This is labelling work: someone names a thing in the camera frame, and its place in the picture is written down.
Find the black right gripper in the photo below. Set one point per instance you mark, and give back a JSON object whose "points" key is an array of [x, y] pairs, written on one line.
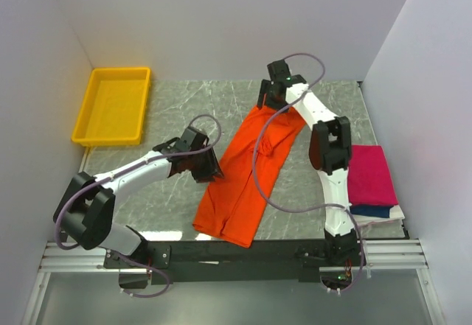
{"points": [[266, 86]]}

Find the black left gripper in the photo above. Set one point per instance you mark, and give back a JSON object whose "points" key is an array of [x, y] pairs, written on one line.
{"points": [[212, 169]]}

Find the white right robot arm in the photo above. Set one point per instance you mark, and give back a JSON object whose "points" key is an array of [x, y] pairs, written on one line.
{"points": [[329, 152]]}

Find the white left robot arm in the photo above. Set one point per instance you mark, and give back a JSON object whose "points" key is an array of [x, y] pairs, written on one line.
{"points": [[86, 210]]}

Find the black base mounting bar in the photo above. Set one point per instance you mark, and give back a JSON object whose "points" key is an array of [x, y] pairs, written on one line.
{"points": [[185, 272]]}

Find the yellow plastic tray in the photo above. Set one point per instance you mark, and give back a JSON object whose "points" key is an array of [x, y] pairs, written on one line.
{"points": [[113, 108]]}

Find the magenta folded t shirt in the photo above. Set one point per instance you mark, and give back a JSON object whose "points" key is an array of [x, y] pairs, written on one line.
{"points": [[369, 180]]}

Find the navy blue folded t shirt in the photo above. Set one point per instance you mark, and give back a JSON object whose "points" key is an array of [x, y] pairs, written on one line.
{"points": [[379, 211]]}

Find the aluminium frame rail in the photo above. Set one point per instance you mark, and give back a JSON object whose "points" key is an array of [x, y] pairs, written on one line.
{"points": [[377, 255]]}

